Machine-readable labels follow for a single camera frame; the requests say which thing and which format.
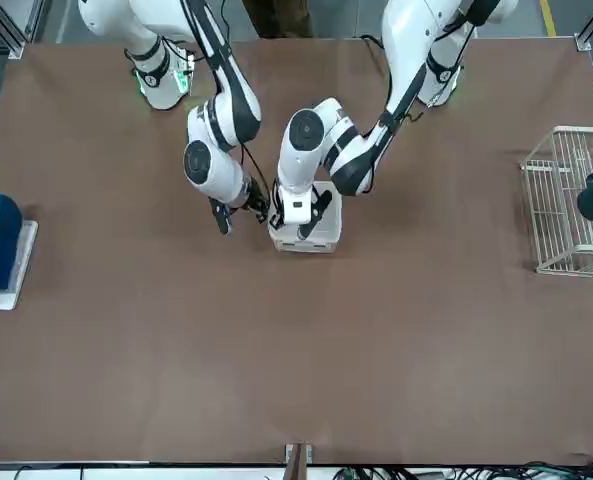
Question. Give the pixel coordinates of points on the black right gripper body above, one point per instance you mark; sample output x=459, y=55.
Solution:
x=241, y=206

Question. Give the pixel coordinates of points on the white plastic preservation box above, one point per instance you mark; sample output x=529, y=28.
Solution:
x=337, y=246

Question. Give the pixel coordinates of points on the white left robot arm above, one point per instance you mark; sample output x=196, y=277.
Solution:
x=301, y=165

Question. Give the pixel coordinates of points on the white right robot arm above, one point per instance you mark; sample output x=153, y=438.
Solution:
x=211, y=170

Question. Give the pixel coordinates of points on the person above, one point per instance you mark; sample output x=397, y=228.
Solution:
x=281, y=17

